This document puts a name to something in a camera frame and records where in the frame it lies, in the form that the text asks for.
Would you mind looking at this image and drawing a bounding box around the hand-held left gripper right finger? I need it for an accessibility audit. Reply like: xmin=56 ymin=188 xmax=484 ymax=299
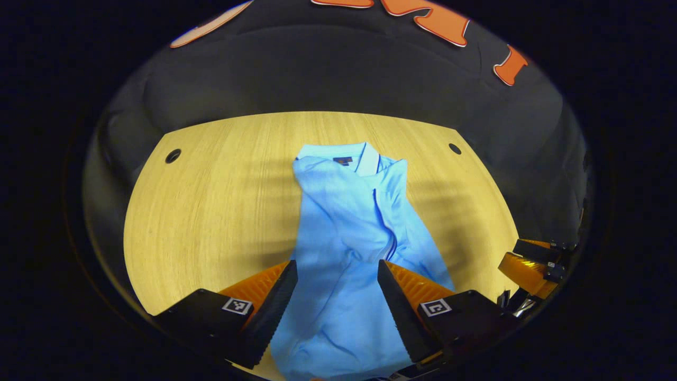
xmin=377 ymin=259 xmax=522 ymax=366

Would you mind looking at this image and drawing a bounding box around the light blue T-shirt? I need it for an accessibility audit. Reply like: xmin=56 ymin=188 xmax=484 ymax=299
xmin=270 ymin=141 xmax=456 ymax=381

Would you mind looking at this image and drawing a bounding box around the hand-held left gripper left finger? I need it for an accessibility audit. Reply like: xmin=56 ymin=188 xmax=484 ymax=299
xmin=152 ymin=259 xmax=299 ymax=370

